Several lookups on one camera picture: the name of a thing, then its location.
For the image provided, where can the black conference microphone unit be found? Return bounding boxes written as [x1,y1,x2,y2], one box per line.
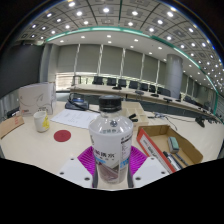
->
[64,92,90,111]

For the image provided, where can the long curved conference desk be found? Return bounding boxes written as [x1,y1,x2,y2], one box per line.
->
[68,83,224,125]

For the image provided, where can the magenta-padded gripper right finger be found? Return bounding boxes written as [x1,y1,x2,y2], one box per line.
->
[127,145,169,188]

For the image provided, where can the white printed paper sheet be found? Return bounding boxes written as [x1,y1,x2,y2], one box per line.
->
[50,108,100,130]

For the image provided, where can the flat round red coaster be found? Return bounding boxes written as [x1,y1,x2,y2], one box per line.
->
[53,129,72,143]

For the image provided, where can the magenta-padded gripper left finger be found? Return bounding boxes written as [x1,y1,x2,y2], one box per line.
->
[55,145,98,188]

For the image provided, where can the open cardboard box red label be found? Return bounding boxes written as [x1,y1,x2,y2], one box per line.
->
[136,124,204,174]

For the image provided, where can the clear plastic water bottle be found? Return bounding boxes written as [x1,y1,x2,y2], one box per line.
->
[88,94,134,184]

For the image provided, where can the beige open organizer box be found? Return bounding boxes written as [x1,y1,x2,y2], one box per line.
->
[119,100,150,129]

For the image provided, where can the black power adapter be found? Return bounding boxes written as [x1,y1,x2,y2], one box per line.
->
[5,106,21,119]

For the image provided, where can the flat brown cardboard envelope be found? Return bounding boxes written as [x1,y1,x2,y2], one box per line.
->
[0,114,26,140]

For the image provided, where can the row of black office chairs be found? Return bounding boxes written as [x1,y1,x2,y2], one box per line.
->
[71,75,214,111]

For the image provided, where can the white copy paper carton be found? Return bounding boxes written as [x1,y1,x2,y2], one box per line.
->
[18,81,57,118]

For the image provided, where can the ceiling lights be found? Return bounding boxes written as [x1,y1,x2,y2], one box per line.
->
[19,0,224,88]

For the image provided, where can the grey board eraser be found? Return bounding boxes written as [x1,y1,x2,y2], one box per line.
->
[167,136,180,154]

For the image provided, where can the white cup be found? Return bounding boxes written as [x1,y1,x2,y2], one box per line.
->
[33,110,51,133]

